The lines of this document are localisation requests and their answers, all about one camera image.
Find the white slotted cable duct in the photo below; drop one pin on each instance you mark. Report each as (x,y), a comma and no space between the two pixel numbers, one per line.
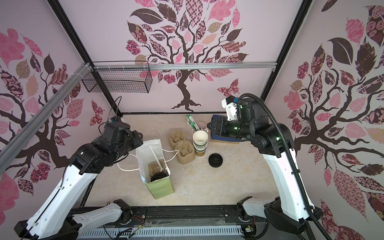
(162,232)

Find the aluminium rail left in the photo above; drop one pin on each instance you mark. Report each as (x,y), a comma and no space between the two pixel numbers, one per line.
(12,149)

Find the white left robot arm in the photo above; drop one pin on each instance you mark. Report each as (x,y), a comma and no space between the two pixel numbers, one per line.
(53,221)

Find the single white straw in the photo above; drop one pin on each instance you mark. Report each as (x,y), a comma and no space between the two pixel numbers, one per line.
(159,164)

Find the aluminium rail back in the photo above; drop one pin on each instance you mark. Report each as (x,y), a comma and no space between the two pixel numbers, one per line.
(200,66)

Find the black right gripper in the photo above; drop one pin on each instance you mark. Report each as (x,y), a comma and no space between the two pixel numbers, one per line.
(219,127)

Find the white paper takeout bag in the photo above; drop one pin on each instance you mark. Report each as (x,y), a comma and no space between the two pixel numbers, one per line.
(159,188)

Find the brown cardboard napkin box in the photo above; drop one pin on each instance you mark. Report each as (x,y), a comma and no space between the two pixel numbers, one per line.
(224,142)

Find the stacked paper cups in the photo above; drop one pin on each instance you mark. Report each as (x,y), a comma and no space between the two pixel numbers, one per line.
(200,142)

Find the black wire basket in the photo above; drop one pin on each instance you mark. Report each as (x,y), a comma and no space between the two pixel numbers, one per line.
(119,77)

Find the green wrapped stirrers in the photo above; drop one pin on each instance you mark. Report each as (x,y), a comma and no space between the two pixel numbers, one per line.
(191,122)

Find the pink bucket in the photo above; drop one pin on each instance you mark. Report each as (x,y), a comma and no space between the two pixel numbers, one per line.
(196,127)

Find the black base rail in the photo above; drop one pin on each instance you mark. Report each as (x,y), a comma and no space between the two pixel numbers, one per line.
(186,214)

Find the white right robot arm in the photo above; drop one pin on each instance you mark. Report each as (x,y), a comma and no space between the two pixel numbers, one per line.
(249,120)

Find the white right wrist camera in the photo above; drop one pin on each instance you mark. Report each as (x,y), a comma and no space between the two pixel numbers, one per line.
(230,104)

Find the blue napkin stack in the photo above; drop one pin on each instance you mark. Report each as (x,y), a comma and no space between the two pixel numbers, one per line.
(220,138)

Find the single cardboard cup carrier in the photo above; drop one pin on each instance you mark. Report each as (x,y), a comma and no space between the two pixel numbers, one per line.
(154,168)

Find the aluminium rail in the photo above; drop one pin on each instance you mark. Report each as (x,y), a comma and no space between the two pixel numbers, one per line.
(12,149)
(200,66)

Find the black cup lid stack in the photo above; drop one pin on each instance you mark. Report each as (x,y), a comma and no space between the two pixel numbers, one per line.
(215,160)

